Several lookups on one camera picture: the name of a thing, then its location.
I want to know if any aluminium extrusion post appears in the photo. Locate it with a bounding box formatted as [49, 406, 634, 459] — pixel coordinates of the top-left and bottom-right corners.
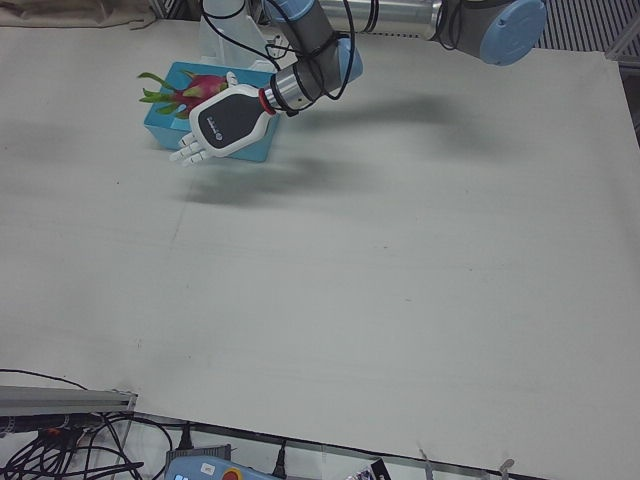
[0, 385, 139, 417]

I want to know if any black printed packet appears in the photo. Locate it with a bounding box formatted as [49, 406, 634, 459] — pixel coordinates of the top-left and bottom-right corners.
[343, 457, 397, 480]

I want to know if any beige crumpled cloth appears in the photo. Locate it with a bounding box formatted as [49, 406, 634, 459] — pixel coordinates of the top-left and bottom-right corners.
[0, 0, 162, 32]

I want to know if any grey ribbed panel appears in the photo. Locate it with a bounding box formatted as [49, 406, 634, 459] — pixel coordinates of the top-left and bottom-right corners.
[542, 0, 640, 55]

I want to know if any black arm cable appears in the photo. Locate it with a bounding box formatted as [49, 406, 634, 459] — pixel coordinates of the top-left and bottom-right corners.
[201, 0, 377, 119]

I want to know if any white mounting stand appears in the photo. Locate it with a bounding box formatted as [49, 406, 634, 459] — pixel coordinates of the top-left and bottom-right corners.
[198, 0, 282, 76]

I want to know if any black cable bundle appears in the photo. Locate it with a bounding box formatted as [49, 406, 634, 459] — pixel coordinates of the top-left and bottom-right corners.
[0, 368, 174, 480]

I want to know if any white grey robot hand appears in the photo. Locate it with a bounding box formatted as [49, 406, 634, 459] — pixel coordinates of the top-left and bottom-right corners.
[168, 72, 275, 169]

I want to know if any white table cover sheet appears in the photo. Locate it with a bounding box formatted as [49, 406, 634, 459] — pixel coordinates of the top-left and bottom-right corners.
[0, 19, 640, 480]

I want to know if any blue open box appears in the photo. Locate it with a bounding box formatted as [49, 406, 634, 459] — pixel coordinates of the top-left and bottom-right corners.
[143, 61, 281, 164]

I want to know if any black power strip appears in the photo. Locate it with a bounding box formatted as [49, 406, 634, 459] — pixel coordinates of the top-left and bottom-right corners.
[0, 413, 97, 435]

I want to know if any small blue teach pendant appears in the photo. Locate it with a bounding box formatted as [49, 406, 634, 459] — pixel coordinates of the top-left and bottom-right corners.
[163, 451, 262, 480]

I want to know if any pink dragon fruit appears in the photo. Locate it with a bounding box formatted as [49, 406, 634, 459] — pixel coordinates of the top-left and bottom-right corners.
[137, 69, 232, 120]

